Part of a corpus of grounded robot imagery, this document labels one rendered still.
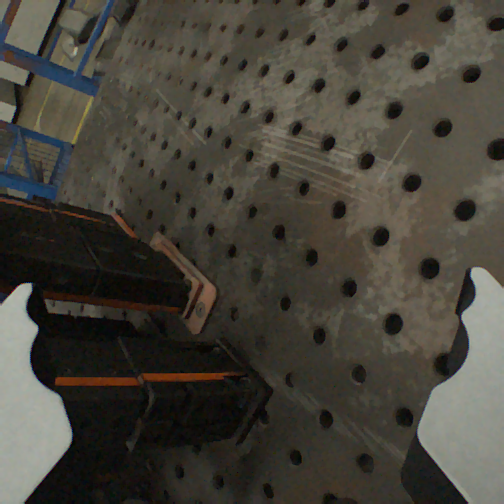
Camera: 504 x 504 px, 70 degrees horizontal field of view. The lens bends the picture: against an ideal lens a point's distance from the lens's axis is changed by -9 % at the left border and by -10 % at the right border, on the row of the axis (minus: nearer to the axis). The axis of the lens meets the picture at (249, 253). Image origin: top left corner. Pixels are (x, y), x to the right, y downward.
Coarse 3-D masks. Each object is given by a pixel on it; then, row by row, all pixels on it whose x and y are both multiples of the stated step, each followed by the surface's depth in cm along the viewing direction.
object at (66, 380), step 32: (64, 352) 28; (96, 352) 30; (128, 352) 32; (160, 352) 34; (192, 352) 37; (224, 352) 39; (64, 384) 25; (96, 384) 27; (128, 384) 28; (160, 384) 30; (192, 384) 32; (224, 384) 34; (256, 384) 36; (96, 416) 26; (128, 416) 28; (160, 416) 29; (192, 416) 32; (224, 416) 34; (256, 416) 36; (96, 448) 27; (128, 448) 29; (160, 448) 31
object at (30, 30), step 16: (0, 0) 545; (32, 0) 574; (48, 0) 588; (64, 0) 605; (0, 16) 558; (16, 16) 573; (32, 16) 587; (48, 16) 602; (16, 32) 586; (32, 32) 601; (48, 32) 618; (32, 48) 615; (0, 64) 598; (16, 80) 627
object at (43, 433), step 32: (32, 288) 11; (0, 320) 9; (32, 320) 9; (0, 352) 8; (32, 352) 9; (0, 384) 8; (32, 384) 8; (0, 416) 7; (32, 416) 7; (64, 416) 7; (0, 448) 6; (32, 448) 6; (64, 448) 6; (0, 480) 6; (32, 480) 6; (64, 480) 6; (96, 480) 7
